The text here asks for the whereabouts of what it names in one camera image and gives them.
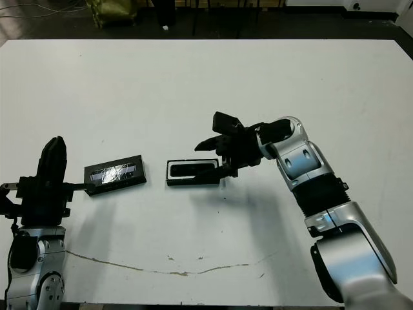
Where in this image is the green woven bag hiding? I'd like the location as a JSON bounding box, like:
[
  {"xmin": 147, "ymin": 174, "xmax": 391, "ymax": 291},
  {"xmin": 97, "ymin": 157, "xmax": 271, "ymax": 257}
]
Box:
[{"xmin": 85, "ymin": 0, "xmax": 138, "ymax": 29}]

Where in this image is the black box base white insert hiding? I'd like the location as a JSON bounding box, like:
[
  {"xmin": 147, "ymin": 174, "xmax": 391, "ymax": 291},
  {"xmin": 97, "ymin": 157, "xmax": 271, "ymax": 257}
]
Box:
[{"xmin": 166, "ymin": 158, "xmax": 222, "ymax": 187}]

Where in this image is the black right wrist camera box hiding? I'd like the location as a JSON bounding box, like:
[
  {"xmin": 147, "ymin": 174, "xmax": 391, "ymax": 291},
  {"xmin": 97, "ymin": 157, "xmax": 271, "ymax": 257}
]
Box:
[{"xmin": 212, "ymin": 111, "xmax": 243, "ymax": 137}]

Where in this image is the black box lid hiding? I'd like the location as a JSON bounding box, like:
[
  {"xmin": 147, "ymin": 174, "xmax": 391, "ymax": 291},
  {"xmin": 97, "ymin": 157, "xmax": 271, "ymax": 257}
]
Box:
[{"xmin": 84, "ymin": 154, "xmax": 148, "ymax": 197}]

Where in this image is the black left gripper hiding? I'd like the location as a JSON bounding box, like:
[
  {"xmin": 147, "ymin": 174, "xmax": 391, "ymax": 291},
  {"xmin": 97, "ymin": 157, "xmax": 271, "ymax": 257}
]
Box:
[{"xmin": 1, "ymin": 136, "xmax": 95, "ymax": 227}]

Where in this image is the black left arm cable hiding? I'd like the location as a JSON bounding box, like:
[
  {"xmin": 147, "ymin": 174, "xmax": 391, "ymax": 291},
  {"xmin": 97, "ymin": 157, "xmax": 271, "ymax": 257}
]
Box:
[{"xmin": 6, "ymin": 219, "xmax": 20, "ymax": 282}]

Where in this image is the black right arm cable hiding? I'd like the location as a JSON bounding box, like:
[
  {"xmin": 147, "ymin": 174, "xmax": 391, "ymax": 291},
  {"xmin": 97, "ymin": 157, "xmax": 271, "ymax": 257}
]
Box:
[{"xmin": 240, "ymin": 121, "xmax": 278, "ymax": 133}]

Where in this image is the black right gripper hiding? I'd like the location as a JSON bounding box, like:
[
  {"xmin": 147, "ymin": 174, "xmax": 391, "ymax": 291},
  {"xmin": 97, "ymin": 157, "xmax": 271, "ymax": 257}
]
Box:
[{"xmin": 192, "ymin": 127, "xmax": 263, "ymax": 180}]

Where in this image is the black upright stand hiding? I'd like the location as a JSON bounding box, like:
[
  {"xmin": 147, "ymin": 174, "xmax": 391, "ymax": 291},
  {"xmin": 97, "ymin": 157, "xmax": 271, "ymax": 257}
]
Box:
[{"xmin": 156, "ymin": 0, "xmax": 177, "ymax": 28}]

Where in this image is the white box with black knob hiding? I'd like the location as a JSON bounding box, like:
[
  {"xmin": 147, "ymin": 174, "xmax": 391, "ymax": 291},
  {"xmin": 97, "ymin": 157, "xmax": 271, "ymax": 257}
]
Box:
[{"xmin": 343, "ymin": 0, "xmax": 399, "ymax": 13}]

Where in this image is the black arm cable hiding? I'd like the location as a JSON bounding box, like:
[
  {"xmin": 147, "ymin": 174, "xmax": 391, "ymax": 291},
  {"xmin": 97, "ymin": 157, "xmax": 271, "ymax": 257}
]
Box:
[
  {"xmin": 6, "ymin": 219, "xmax": 20, "ymax": 282},
  {"xmin": 240, "ymin": 121, "xmax": 278, "ymax": 133}
]

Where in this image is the black slim camera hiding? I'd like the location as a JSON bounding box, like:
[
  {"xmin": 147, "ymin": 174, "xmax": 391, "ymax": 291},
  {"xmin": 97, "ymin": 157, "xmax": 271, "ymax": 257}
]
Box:
[{"xmin": 170, "ymin": 163, "xmax": 216, "ymax": 179}]

